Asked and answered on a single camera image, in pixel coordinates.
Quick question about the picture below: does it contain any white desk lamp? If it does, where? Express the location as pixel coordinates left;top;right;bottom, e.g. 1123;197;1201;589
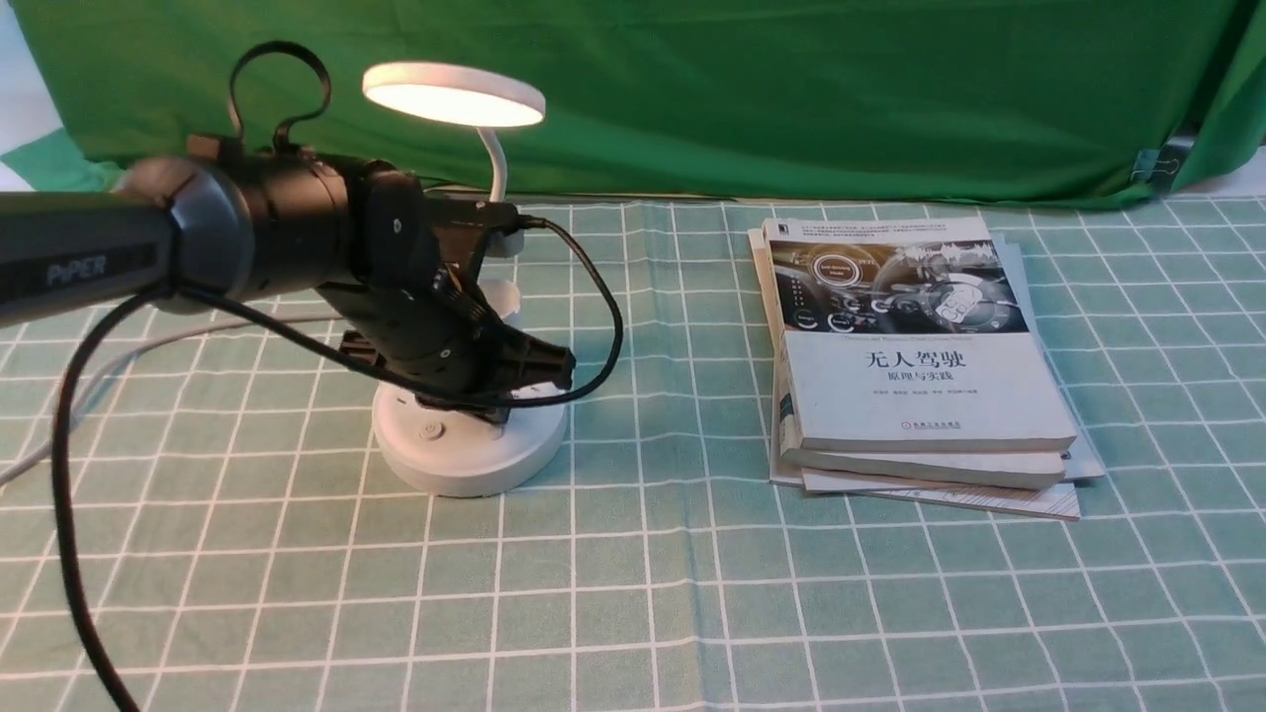
362;60;566;497

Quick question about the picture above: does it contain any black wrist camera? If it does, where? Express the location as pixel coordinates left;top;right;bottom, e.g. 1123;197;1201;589
423;196;524;281

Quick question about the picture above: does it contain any green checkered tablecloth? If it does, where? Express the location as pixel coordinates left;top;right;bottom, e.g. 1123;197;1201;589
0;194;1266;712

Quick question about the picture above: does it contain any metal binder clip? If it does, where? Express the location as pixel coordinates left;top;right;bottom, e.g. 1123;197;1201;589
1131;144;1190;195

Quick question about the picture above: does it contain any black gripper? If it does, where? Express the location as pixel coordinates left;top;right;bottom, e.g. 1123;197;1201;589
317;281;576;410

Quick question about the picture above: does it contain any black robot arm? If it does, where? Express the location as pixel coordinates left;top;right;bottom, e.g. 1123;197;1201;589
1;156;576;410

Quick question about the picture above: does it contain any bottom striped booklet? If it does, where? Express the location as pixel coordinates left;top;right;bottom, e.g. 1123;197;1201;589
749;229;1082;521

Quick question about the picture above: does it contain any top white book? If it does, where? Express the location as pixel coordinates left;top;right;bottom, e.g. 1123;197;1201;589
763;217;1079;454

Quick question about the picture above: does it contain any white book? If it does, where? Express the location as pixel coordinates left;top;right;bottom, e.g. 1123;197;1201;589
763;217;1079;454
760;229;1071;490

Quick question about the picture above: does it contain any black cable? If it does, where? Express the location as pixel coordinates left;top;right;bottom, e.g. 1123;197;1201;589
51;41;625;712

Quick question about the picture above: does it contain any green backdrop cloth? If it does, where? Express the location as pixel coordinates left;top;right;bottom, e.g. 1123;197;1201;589
11;1;1263;207

